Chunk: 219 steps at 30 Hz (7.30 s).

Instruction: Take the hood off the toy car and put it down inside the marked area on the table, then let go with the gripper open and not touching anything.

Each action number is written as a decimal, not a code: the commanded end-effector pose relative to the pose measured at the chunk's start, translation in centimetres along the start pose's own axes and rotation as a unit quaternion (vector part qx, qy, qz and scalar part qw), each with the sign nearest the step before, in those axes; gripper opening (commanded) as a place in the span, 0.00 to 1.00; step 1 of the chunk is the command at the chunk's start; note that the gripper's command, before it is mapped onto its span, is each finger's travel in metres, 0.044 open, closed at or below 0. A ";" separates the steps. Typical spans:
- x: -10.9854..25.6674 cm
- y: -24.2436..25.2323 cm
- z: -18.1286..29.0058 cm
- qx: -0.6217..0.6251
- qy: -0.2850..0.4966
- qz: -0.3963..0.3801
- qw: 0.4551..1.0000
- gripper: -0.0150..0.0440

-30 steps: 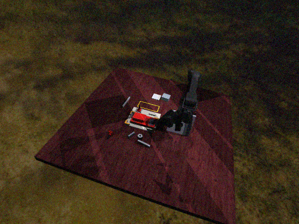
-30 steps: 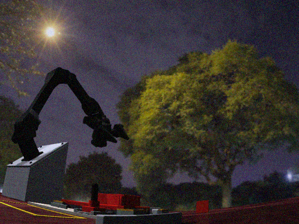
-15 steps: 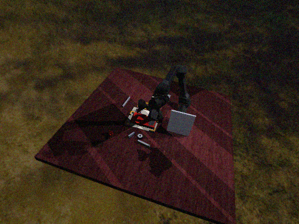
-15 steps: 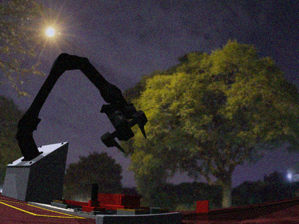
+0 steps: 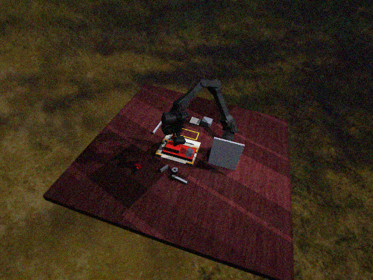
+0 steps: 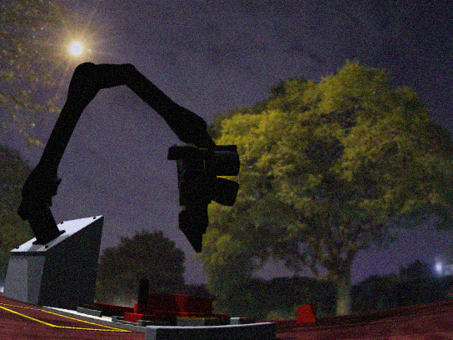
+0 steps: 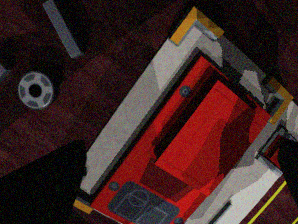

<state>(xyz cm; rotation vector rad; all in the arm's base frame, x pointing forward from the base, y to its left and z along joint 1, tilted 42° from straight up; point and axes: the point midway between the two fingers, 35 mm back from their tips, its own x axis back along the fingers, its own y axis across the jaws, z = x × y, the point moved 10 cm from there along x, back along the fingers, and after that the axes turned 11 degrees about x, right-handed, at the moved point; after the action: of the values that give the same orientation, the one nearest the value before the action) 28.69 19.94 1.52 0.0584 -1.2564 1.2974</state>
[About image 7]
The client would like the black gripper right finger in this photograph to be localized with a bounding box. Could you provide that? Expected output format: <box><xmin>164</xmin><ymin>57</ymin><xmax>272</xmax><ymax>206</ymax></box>
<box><xmin>277</xmin><ymin>139</ymin><xmax>298</xmax><ymax>205</ymax></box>

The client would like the grey toy car wheel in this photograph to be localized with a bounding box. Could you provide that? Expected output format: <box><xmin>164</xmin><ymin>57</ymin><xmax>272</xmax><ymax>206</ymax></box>
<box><xmin>17</xmin><ymin>69</ymin><xmax>60</xmax><ymax>111</ymax></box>

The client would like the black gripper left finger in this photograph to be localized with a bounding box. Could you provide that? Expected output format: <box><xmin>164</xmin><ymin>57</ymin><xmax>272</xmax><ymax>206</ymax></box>
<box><xmin>0</xmin><ymin>140</ymin><xmax>86</xmax><ymax>224</ymax></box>

